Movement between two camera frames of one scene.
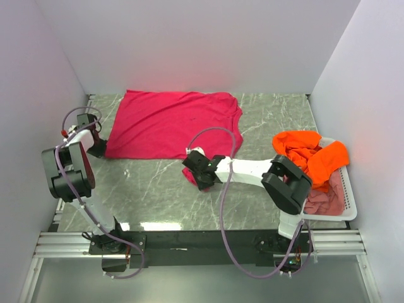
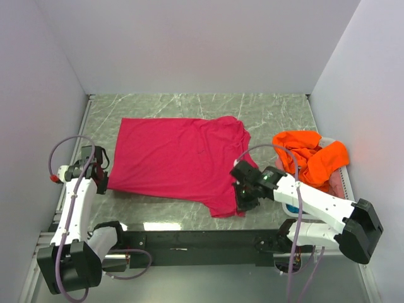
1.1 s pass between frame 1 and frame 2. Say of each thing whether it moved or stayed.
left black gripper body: moved
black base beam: stayed
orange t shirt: stayed
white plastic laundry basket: stayed
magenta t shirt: moved
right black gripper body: moved
